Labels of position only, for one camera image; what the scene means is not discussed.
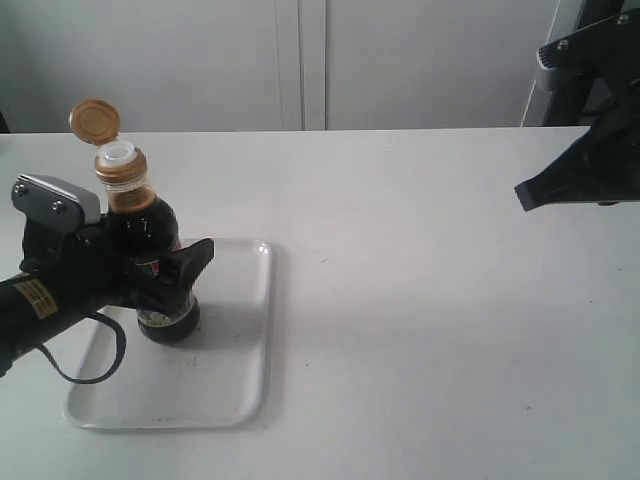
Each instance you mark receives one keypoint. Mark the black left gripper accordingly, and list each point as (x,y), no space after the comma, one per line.
(84,267)

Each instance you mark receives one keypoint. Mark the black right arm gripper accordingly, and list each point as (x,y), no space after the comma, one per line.
(601,166)

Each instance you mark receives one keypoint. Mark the dark soy sauce bottle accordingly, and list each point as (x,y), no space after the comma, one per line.
(142,224)

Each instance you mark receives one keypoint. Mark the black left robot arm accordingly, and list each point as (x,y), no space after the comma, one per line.
(31,315)

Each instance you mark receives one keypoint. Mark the white rectangular tray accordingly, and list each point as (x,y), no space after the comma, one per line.
(212,379)

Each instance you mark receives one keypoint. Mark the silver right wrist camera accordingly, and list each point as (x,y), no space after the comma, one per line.
(552,78)

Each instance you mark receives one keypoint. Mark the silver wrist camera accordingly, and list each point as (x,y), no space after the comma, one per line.
(552,78)
(56,204)

